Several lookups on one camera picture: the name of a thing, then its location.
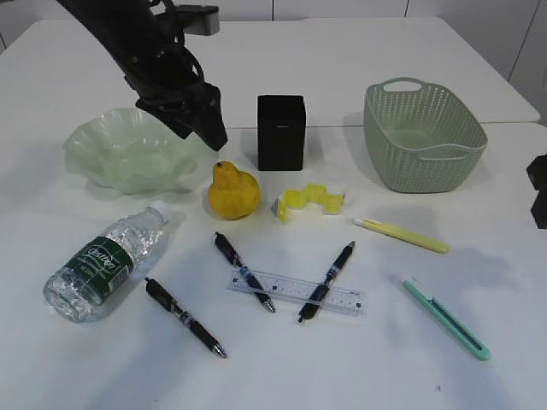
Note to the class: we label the green plastic woven basket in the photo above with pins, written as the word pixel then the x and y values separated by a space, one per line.
pixel 420 136

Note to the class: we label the clear plastic water bottle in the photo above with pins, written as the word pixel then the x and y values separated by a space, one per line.
pixel 79 288

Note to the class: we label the black square pen holder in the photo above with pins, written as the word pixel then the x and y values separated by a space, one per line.
pixel 281 124

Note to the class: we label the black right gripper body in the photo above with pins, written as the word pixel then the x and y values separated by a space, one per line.
pixel 536 172

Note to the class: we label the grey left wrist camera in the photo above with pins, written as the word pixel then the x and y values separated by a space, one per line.
pixel 193 19

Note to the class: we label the teal utility knife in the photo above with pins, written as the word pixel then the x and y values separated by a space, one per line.
pixel 448 321

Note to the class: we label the black pen middle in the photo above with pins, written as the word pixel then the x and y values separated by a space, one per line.
pixel 223 245

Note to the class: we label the green ruffled glass plate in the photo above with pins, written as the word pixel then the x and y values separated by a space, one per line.
pixel 130 151

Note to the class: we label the black pen left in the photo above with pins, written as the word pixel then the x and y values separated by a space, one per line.
pixel 169 303

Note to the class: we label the yellow utility knife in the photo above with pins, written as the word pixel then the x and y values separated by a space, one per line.
pixel 399 233

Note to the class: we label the black pen right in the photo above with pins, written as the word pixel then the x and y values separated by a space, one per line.
pixel 310 308

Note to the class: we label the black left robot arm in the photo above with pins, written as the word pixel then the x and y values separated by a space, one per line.
pixel 114 23

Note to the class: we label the clear plastic ruler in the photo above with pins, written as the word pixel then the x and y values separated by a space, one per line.
pixel 298 291

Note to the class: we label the yellow waste paper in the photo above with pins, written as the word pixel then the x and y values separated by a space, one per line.
pixel 312 198

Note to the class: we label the black pen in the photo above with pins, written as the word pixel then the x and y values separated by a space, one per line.
pixel 310 308
pixel 223 245
pixel 169 303

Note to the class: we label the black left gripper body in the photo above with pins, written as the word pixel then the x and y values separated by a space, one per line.
pixel 170 83

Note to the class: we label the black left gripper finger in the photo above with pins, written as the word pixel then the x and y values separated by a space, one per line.
pixel 181 123
pixel 207 121

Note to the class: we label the yellow pear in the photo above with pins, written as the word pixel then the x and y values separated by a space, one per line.
pixel 233 194

